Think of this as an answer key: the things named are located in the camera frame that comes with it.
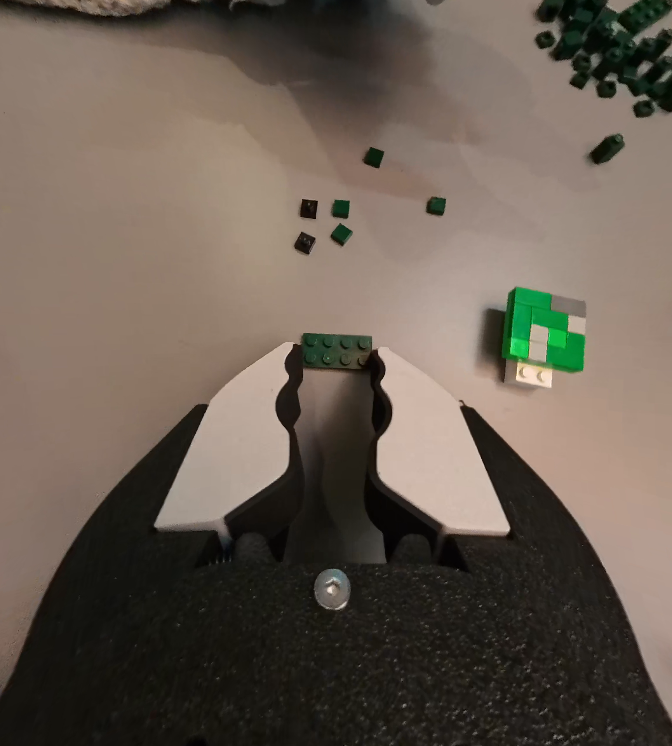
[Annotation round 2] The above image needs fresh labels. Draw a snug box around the person's left forearm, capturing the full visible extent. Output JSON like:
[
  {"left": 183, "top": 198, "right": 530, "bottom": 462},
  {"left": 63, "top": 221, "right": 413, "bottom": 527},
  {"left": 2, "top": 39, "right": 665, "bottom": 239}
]
[{"left": 12, "top": 0, "right": 267, "bottom": 17}]

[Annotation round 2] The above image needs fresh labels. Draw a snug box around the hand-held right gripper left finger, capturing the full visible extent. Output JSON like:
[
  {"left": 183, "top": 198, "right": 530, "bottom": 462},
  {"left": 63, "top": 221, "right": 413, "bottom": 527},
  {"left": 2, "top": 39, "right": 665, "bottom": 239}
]
[{"left": 154, "top": 342, "right": 306, "bottom": 563}]

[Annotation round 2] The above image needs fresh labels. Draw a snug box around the pile of dark green bricks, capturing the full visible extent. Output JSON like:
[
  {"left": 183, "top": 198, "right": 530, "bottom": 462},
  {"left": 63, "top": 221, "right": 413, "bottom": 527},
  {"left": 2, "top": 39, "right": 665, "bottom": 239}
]
[{"left": 534, "top": 0, "right": 672, "bottom": 114}]

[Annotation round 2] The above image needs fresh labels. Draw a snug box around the tall dark green lego brick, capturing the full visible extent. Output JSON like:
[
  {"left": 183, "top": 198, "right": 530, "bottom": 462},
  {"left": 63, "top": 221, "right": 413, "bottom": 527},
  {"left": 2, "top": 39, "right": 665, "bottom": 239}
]
[{"left": 589, "top": 133, "right": 626, "bottom": 166}]

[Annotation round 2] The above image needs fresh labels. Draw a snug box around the bright green lego assembly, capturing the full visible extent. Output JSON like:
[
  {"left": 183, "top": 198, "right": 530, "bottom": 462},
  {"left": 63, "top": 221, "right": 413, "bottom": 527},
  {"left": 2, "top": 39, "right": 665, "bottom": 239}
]
[{"left": 503, "top": 286, "right": 587, "bottom": 390}]

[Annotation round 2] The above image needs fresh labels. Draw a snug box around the dark green lego plate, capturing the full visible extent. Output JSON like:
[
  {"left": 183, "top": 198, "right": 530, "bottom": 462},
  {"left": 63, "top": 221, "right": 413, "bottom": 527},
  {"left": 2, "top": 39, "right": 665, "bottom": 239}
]
[
  {"left": 302, "top": 333, "right": 373, "bottom": 370},
  {"left": 618, "top": 0, "right": 672, "bottom": 33}
]

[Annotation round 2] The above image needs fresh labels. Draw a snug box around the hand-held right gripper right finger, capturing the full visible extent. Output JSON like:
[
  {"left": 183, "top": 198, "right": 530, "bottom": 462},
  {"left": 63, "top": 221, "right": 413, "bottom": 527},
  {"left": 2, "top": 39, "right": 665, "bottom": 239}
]
[{"left": 364, "top": 345, "right": 512, "bottom": 563}]

